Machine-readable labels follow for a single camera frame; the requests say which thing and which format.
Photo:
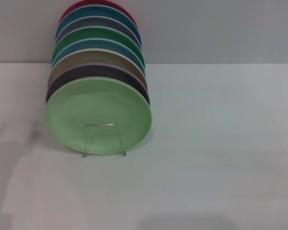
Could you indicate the light green plate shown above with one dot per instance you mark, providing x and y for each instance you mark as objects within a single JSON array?
[{"x": 98, "y": 107}]

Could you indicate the lavender purple plate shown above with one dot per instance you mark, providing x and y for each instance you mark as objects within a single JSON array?
[{"x": 93, "y": 72}]

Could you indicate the beige plate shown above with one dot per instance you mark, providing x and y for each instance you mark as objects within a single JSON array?
[{"x": 91, "y": 57}]

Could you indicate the light blue plate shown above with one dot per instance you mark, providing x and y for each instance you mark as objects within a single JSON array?
[{"x": 98, "y": 44}]

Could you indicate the dark green plate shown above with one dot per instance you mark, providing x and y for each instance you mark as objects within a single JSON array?
[{"x": 98, "y": 33}]

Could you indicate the grey lavender plate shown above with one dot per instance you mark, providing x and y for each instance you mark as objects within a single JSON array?
[{"x": 98, "y": 22}]

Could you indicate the teal plate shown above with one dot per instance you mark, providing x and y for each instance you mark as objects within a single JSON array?
[{"x": 98, "y": 12}]

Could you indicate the red plate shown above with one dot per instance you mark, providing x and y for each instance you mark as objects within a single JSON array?
[{"x": 69, "y": 9}]

